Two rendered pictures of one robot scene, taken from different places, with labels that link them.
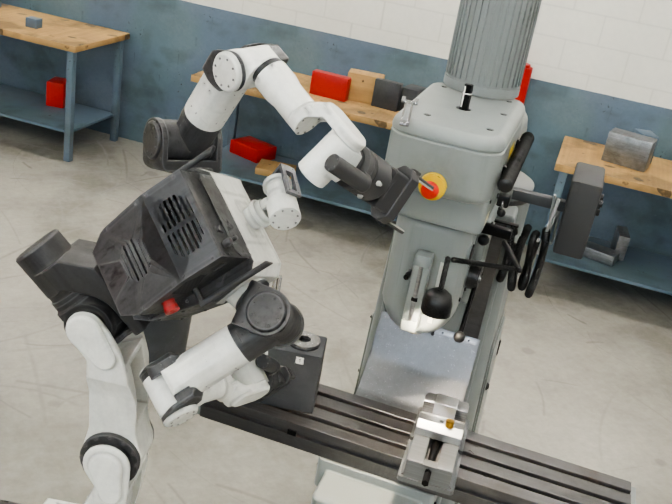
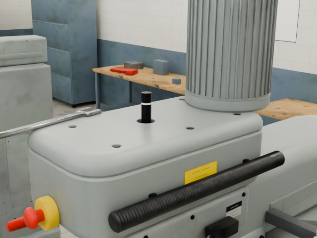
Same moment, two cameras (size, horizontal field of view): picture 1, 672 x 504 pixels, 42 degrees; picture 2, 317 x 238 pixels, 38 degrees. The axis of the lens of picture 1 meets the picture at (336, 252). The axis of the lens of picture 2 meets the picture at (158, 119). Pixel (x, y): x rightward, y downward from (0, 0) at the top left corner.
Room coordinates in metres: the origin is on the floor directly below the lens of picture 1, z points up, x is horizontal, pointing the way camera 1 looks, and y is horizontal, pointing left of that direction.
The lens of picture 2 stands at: (1.36, -0.77, 2.15)
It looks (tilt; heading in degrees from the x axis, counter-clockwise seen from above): 16 degrees down; 35
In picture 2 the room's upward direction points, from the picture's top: 1 degrees clockwise
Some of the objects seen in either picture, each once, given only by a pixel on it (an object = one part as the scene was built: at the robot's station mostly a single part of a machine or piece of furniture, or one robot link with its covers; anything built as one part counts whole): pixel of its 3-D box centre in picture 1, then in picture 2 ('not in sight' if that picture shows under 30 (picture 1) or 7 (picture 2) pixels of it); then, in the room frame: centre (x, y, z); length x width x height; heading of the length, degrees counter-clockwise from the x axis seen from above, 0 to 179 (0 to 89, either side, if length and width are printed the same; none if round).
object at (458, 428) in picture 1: (439, 428); not in sight; (1.99, -0.36, 1.05); 0.12 x 0.06 x 0.04; 79
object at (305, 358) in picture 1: (282, 365); not in sight; (2.14, 0.09, 1.06); 0.22 x 0.12 x 0.20; 88
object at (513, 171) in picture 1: (515, 159); (208, 184); (2.07, -0.39, 1.79); 0.45 x 0.04 x 0.04; 166
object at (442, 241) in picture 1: (429, 265); not in sight; (2.08, -0.24, 1.47); 0.21 x 0.19 x 0.32; 76
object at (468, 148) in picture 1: (457, 138); (151, 156); (2.09, -0.24, 1.81); 0.47 x 0.26 x 0.16; 166
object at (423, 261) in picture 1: (416, 291); not in sight; (1.97, -0.21, 1.44); 0.04 x 0.04 x 0.21; 76
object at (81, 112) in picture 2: (407, 110); (49, 122); (1.94, -0.10, 1.89); 0.24 x 0.04 x 0.01; 176
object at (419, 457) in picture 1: (438, 433); not in sight; (2.01, -0.36, 1.01); 0.35 x 0.15 x 0.11; 169
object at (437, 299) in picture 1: (438, 300); not in sight; (1.89, -0.26, 1.47); 0.07 x 0.07 x 0.06
